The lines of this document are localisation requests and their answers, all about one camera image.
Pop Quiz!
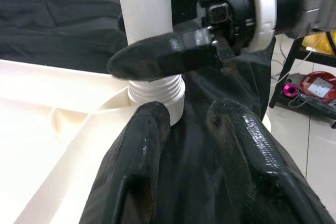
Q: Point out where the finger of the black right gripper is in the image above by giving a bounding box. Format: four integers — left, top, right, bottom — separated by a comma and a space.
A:
170, 0, 201, 26
107, 27, 221, 82

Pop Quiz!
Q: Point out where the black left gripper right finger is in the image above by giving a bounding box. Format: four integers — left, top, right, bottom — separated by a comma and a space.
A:
207, 99, 331, 224

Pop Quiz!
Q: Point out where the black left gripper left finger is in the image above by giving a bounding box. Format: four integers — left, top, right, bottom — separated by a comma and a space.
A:
78, 101, 171, 224

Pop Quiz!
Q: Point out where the white plastic table leg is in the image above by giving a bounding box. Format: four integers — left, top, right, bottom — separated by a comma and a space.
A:
115, 0, 186, 104

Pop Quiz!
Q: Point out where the white plastic children table top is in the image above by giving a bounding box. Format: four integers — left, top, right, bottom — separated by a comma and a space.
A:
0, 59, 186, 224

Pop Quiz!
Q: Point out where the magenta metal part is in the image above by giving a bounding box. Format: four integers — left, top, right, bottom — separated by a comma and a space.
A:
281, 82, 301, 98

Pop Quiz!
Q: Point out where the yellow plastic bag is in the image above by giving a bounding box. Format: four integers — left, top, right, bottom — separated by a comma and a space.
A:
301, 30, 336, 57

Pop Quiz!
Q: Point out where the black cloth table cover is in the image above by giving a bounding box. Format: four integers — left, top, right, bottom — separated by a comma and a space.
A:
0, 0, 277, 224

